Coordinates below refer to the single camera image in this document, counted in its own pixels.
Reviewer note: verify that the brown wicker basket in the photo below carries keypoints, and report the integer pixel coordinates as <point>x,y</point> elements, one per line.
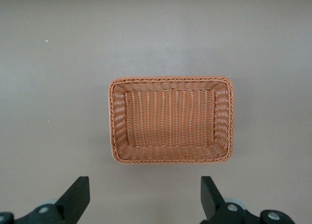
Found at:
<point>170,121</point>

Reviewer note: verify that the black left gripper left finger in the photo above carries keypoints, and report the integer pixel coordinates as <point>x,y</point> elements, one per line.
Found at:
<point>73,204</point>

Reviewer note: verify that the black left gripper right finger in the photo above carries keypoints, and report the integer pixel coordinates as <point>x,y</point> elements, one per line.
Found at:
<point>214,204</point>

